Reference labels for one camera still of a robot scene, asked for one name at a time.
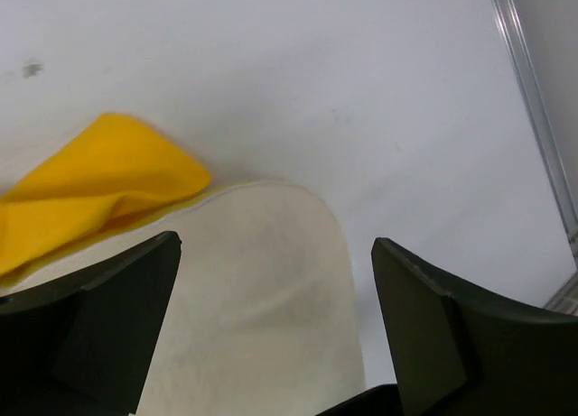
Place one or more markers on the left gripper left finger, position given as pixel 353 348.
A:
pixel 83 343

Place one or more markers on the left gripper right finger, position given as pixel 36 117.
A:
pixel 459 349

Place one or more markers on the yellow pillowcase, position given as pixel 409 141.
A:
pixel 118 171

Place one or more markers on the cream quilted pillow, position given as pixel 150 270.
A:
pixel 262 316

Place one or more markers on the aluminium side rail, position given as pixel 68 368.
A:
pixel 511 29

